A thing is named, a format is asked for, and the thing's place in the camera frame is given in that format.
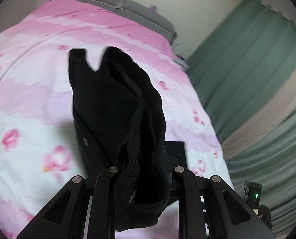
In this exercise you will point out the black camera module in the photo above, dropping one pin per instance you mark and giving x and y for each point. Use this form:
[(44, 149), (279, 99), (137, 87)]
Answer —
[(252, 192)]

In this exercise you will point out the black pants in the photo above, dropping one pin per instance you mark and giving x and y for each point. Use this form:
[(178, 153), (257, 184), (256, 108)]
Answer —
[(120, 122)]

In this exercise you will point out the green curtain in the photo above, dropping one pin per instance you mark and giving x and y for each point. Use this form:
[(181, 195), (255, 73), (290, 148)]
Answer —
[(235, 72)]

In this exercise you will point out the beige curtain panel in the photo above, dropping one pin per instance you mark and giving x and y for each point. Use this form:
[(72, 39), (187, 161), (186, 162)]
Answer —
[(264, 121)]

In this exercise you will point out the pink floral quilt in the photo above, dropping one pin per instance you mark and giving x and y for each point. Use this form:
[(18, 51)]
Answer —
[(38, 146)]

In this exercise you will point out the white nightstand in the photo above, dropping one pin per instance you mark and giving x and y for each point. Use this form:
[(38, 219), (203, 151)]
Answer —
[(181, 62)]

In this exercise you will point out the grey headboard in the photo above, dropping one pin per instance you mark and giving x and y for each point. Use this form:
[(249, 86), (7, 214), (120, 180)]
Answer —
[(140, 14)]

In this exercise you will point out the right hand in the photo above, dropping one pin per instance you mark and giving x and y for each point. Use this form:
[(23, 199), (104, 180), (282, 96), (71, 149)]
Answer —
[(259, 211)]

